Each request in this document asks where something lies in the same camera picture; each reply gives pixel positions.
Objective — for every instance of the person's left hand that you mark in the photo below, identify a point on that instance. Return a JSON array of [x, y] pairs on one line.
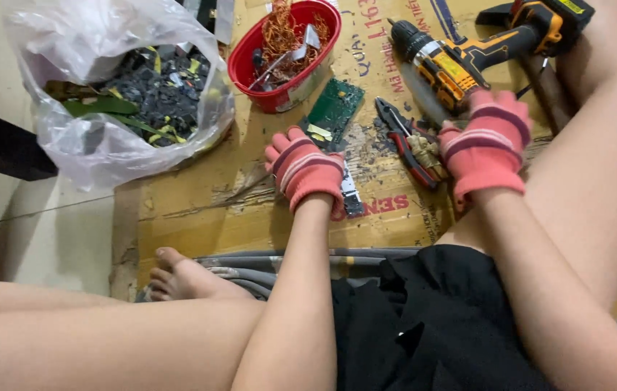
[[308, 168]]

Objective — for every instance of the red plastic bowl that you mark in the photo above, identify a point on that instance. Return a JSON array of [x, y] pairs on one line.
[[286, 95]]

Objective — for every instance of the person's leg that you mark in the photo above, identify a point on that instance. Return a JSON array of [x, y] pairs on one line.
[[601, 163], [102, 342]]

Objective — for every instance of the person's bare foot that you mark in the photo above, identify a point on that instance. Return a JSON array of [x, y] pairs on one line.
[[194, 277]]

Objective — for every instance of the silver metal scraps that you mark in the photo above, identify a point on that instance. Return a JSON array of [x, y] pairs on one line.
[[297, 54]]

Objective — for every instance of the person's black shorts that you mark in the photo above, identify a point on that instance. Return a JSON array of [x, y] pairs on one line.
[[438, 326]]

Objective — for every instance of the person's right hand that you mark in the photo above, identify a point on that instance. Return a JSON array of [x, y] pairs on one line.
[[487, 152]]

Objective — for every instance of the brown cardboard sheet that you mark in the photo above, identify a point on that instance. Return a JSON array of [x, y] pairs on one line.
[[384, 206]]

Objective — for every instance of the person's left fingers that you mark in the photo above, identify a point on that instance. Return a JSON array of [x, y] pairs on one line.
[[286, 144]]

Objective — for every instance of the person's left leg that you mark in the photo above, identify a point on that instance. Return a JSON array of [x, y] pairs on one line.
[[102, 342]]

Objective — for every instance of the silver metal strip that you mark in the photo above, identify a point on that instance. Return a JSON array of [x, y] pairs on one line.
[[351, 195]]

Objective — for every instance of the clear plastic bag of scrap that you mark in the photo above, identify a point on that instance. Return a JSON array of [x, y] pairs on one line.
[[124, 92]]

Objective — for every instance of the beige wound coil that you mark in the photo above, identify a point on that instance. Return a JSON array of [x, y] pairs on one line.
[[426, 155]]

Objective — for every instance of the green circuit board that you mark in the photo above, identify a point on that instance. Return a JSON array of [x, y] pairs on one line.
[[335, 106]]

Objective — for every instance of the person's right leg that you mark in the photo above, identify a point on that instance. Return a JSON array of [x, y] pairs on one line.
[[601, 163]]

